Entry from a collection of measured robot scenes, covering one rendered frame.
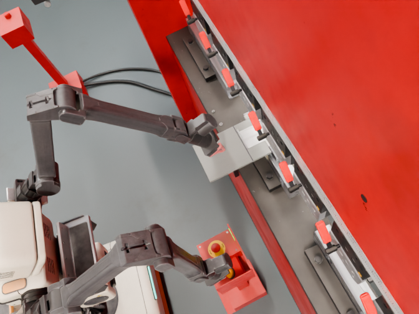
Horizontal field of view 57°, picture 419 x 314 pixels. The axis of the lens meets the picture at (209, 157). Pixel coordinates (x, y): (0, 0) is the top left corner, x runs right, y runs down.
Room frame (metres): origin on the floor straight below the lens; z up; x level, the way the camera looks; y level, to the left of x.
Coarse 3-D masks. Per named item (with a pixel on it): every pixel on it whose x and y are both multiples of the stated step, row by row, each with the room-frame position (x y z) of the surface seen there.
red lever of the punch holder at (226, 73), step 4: (224, 72) 0.83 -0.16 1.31; (228, 72) 0.83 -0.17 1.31; (224, 76) 0.82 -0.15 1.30; (228, 76) 0.82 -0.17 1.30; (228, 80) 0.81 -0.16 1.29; (232, 80) 0.81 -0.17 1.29; (228, 84) 0.80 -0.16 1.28; (232, 84) 0.80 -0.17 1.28; (232, 88) 0.79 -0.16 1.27; (240, 88) 0.78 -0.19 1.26; (232, 92) 0.78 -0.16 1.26; (236, 92) 0.77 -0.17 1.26; (232, 96) 0.77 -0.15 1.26
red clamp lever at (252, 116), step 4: (252, 112) 0.64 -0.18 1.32; (252, 116) 0.63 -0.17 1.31; (256, 116) 0.63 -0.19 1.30; (252, 120) 0.62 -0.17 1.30; (256, 120) 0.62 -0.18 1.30; (252, 124) 0.62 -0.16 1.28; (256, 124) 0.61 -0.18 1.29; (260, 124) 0.61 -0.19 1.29; (256, 128) 0.60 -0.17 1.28; (260, 128) 0.60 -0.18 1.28; (260, 132) 0.59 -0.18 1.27; (268, 132) 0.58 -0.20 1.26; (260, 136) 0.58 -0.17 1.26; (264, 136) 0.57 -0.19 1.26; (260, 140) 0.57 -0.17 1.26
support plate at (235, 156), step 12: (228, 132) 0.80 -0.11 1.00; (228, 144) 0.75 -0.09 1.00; (240, 144) 0.72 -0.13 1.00; (264, 144) 0.68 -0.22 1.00; (204, 156) 0.74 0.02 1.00; (216, 156) 0.71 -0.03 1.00; (228, 156) 0.69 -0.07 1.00; (240, 156) 0.67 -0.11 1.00; (252, 156) 0.65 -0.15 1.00; (204, 168) 0.69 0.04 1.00; (216, 168) 0.67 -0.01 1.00; (228, 168) 0.65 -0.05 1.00
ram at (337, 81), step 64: (256, 0) 0.59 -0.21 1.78; (320, 0) 0.37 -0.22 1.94; (384, 0) 0.26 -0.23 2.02; (256, 64) 0.63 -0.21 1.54; (320, 64) 0.35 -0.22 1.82; (384, 64) 0.23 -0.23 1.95; (320, 128) 0.33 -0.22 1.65; (384, 128) 0.20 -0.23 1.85; (384, 192) 0.15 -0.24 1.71; (384, 256) 0.09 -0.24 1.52
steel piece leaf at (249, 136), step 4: (248, 128) 0.77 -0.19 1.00; (252, 128) 0.77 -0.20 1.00; (240, 132) 0.77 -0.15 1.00; (244, 132) 0.77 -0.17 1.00; (248, 132) 0.76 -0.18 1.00; (252, 132) 0.75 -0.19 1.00; (256, 132) 0.74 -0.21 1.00; (244, 136) 0.75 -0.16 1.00; (248, 136) 0.74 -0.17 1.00; (252, 136) 0.73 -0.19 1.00; (256, 136) 0.73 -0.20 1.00; (244, 140) 0.73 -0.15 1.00; (248, 140) 0.73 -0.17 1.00; (252, 140) 0.72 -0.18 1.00; (256, 140) 0.71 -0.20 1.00; (264, 140) 0.70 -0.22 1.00; (244, 144) 0.71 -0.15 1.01; (248, 144) 0.71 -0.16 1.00; (252, 144) 0.70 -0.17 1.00; (256, 144) 0.70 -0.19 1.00
